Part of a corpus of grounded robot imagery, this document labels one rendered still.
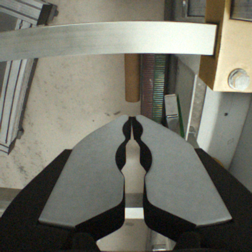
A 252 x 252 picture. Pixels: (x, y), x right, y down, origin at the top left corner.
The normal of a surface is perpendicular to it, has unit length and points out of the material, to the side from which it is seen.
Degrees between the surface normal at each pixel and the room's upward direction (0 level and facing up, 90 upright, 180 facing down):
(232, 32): 0
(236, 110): 0
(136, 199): 90
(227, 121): 0
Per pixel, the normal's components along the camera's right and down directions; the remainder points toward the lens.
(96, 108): -0.02, 0.51
